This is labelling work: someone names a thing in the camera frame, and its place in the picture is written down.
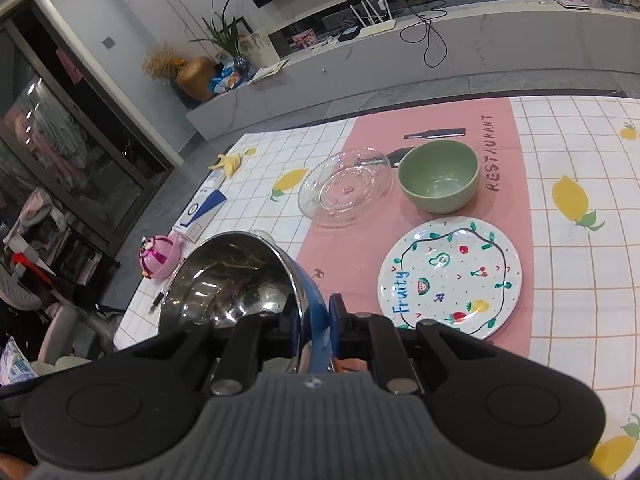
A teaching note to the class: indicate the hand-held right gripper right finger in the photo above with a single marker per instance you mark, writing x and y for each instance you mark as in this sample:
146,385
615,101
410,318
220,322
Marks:
333,327

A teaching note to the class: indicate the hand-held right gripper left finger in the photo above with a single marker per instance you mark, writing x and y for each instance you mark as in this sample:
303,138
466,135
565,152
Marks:
291,327

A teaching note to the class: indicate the steel bowl with blue outside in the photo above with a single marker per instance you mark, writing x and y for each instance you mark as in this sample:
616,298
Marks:
225,277

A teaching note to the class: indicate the white fruit-print plate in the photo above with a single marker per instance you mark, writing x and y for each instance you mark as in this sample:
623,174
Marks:
450,275

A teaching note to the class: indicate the clear glass plate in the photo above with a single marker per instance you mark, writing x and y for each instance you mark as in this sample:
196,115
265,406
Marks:
345,187

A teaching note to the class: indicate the green ceramic bowl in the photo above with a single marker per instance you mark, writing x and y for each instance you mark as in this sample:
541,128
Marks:
440,180

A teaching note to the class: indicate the blue and white box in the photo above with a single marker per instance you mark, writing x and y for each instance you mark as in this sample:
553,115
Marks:
202,207

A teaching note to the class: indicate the pink round toy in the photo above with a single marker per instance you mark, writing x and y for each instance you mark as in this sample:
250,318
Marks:
157,260

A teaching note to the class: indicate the yellow banana peel toy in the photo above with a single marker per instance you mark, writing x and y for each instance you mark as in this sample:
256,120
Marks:
230,162

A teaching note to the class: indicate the grey chair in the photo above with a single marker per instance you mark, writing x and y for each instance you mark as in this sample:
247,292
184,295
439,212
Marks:
55,320

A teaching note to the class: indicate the pink and lemon-print tablecloth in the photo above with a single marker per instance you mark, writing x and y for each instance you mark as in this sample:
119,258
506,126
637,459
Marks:
575,285

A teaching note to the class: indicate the open booklet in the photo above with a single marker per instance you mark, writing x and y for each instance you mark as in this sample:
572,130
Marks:
267,71

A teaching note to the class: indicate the blue snack packet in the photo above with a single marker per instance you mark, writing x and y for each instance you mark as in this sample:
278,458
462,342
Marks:
227,77

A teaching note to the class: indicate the grey television stand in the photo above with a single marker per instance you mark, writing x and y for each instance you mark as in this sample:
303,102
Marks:
380,65

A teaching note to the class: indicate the gold vase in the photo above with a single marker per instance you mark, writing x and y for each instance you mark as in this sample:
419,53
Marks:
197,77

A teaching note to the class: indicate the blue plastic bag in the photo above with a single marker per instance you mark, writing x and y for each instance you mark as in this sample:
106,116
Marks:
15,365

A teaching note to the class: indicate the green plant in white pot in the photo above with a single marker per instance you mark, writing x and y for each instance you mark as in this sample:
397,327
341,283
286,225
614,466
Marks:
255,47

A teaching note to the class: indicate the pink printed card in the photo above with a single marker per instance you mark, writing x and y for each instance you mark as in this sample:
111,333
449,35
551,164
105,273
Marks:
303,39

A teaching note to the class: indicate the dried yellow flowers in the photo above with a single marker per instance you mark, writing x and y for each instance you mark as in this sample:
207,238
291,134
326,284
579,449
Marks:
160,62

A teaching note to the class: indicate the glass sliding door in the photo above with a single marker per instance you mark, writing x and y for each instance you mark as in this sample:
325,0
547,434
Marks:
60,135

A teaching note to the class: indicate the white router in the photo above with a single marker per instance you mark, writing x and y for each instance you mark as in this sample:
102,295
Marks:
377,27

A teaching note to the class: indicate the grey wall switch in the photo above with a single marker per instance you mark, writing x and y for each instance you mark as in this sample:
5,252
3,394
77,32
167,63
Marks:
107,42

